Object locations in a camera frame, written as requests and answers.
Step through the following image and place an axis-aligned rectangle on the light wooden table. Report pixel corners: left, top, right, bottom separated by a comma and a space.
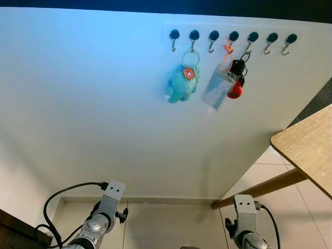
211, 104, 332, 211

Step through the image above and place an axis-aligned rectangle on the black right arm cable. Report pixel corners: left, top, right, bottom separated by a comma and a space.
257, 204, 282, 249

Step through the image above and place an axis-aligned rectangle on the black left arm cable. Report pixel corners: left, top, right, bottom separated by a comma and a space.
34, 182, 109, 249

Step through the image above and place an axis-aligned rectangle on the teal plush keychain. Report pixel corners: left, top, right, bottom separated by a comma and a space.
165, 50, 202, 104

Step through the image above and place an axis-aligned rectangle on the clear badge holder orange strap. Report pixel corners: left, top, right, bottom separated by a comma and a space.
201, 39, 240, 112

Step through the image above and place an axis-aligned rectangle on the black-capped metal wall hook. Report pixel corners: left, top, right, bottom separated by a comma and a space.
246, 32, 259, 54
282, 34, 298, 56
170, 29, 181, 52
264, 33, 279, 55
189, 30, 200, 52
209, 30, 220, 54
229, 31, 240, 48

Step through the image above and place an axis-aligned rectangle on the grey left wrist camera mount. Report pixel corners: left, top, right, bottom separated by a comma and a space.
100, 179, 127, 221

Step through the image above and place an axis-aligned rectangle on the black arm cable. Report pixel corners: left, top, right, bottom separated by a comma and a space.
34, 182, 109, 249
257, 204, 282, 249

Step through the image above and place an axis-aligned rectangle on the black key fob red charm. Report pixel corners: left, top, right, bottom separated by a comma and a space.
227, 51, 252, 99

